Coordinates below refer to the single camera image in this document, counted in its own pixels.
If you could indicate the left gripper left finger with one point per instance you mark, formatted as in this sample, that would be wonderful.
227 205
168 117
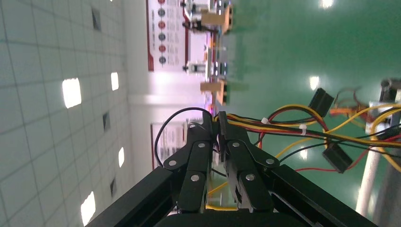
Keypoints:
194 163

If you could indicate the white pipe frame cart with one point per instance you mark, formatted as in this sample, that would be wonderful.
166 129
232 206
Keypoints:
369 188

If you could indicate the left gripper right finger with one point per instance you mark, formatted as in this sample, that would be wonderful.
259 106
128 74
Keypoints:
247 163

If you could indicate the small white machine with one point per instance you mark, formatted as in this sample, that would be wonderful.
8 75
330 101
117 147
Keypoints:
200 68

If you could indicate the red white wall poster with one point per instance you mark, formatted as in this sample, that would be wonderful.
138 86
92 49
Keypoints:
163 31
169 141

